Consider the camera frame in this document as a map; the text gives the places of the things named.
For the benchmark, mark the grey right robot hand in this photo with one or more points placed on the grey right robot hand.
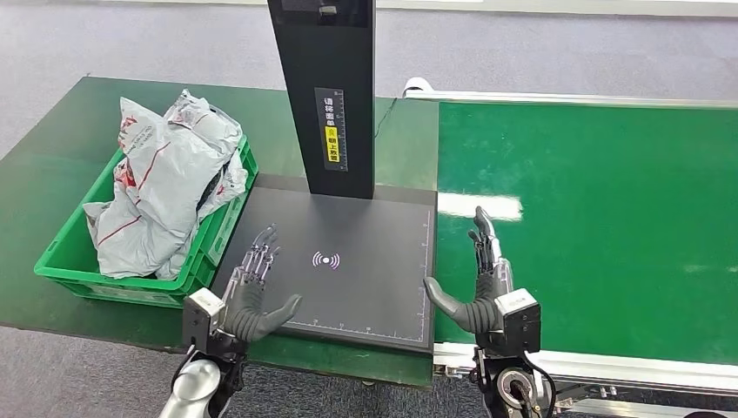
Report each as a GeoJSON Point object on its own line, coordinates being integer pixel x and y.
{"type": "Point", "coordinates": [481, 311]}

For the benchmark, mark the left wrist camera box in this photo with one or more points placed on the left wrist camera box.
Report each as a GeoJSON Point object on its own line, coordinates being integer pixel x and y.
{"type": "Point", "coordinates": [202, 314]}

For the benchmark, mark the white package with red print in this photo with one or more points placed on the white package with red print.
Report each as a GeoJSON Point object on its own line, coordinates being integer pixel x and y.
{"type": "Point", "coordinates": [161, 173]}

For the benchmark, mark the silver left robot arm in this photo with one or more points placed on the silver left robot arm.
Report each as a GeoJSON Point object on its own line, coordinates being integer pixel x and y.
{"type": "Point", "coordinates": [193, 383]}

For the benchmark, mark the white package with small logo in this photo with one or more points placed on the white package with small logo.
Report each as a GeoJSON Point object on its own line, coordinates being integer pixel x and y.
{"type": "Point", "coordinates": [230, 184]}

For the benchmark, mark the green plastic crate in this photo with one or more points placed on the green plastic crate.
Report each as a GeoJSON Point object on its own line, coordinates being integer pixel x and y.
{"type": "Point", "coordinates": [69, 262]}

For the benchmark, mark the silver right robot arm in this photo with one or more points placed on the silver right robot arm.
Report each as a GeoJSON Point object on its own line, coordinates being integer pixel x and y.
{"type": "Point", "coordinates": [510, 386]}

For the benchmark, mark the black yellow ruler label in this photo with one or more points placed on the black yellow ruler label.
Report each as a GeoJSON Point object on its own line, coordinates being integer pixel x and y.
{"type": "Point", "coordinates": [331, 130]}

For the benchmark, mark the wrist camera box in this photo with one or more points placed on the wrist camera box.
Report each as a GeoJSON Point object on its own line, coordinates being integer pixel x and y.
{"type": "Point", "coordinates": [202, 314]}
{"type": "Point", "coordinates": [519, 320]}

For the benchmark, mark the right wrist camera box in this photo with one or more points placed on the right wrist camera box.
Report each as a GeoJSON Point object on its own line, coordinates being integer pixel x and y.
{"type": "Point", "coordinates": [519, 320]}

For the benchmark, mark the black scanner platform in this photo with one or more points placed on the black scanner platform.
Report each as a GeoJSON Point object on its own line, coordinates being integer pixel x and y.
{"type": "Point", "coordinates": [369, 288]}

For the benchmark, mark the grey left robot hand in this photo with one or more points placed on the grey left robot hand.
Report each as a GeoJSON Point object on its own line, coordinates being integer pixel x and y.
{"type": "Point", "coordinates": [248, 314]}

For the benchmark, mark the black scanner column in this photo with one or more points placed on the black scanner column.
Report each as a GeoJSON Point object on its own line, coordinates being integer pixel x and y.
{"type": "Point", "coordinates": [323, 52]}

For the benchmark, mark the green conveyor belt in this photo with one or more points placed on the green conveyor belt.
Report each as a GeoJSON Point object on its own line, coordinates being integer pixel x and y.
{"type": "Point", "coordinates": [605, 202]}

